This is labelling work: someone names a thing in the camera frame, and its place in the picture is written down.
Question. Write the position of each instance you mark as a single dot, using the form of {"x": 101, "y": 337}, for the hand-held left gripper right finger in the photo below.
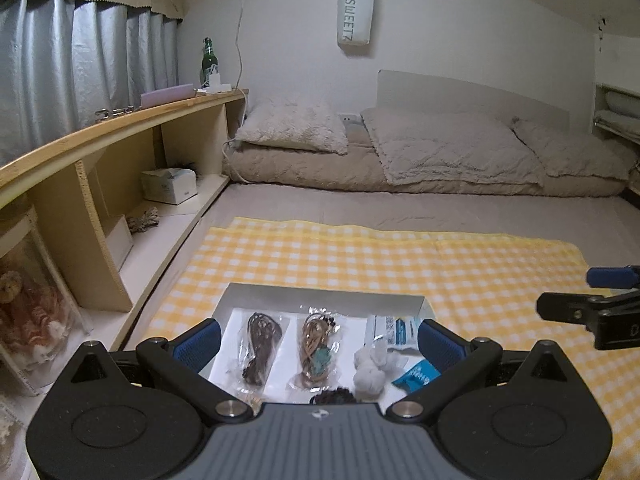
{"x": 440, "y": 350}

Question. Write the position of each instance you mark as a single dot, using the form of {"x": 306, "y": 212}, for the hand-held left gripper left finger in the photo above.
{"x": 200, "y": 345}

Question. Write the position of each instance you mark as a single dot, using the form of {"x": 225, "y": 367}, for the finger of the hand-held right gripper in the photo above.
{"x": 610, "y": 277}
{"x": 565, "y": 306}

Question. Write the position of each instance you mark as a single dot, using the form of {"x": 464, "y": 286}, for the blue snack packet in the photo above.
{"x": 415, "y": 375}

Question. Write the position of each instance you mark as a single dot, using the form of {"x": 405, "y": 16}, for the white and blue packet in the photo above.
{"x": 395, "y": 332}

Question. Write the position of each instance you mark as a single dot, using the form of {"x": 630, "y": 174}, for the white fluffy scrunchie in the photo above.
{"x": 370, "y": 375}

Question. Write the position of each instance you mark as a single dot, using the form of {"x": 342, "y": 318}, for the grey cardboard box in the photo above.
{"x": 280, "y": 300}

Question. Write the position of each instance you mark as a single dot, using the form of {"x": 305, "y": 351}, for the yellow checked blanket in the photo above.
{"x": 350, "y": 260}

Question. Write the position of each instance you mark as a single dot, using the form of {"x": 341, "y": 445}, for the small white box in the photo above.
{"x": 119, "y": 242}

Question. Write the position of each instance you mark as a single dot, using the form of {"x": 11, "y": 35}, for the beige fluffy pillow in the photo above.
{"x": 295, "y": 125}
{"x": 570, "y": 150}

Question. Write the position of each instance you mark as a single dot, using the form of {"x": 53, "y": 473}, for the grey mattress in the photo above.
{"x": 280, "y": 205}

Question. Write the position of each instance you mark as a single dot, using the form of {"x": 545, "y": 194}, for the white tissue box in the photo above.
{"x": 167, "y": 185}

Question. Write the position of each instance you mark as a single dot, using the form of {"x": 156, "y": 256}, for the folded bedding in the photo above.
{"x": 622, "y": 110}

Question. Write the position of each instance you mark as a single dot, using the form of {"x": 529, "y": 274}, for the doll with curly hair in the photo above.
{"x": 25, "y": 320}

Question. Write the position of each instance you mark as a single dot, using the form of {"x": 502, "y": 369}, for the doll in clear case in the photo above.
{"x": 30, "y": 260}

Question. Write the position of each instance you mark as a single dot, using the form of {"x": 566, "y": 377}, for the printed paper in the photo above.
{"x": 10, "y": 435}

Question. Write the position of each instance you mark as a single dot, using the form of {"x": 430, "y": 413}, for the wooden bedside shelf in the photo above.
{"x": 100, "y": 130}

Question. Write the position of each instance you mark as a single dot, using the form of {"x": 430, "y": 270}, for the metal clips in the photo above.
{"x": 115, "y": 111}

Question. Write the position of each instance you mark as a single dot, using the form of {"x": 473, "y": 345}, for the purple flat box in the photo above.
{"x": 167, "y": 96}

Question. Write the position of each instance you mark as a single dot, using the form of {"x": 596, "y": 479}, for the white charger stand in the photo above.
{"x": 217, "y": 87}

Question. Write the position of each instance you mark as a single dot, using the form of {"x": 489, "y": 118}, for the green glass bottle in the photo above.
{"x": 208, "y": 62}

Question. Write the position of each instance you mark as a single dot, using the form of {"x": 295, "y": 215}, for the silver curtain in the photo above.
{"x": 75, "y": 70}

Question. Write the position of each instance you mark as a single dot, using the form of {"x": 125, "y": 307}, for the white hanging bag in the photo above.
{"x": 356, "y": 15}

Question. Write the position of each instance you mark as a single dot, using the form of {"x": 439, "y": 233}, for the white wall socket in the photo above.
{"x": 350, "y": 118}

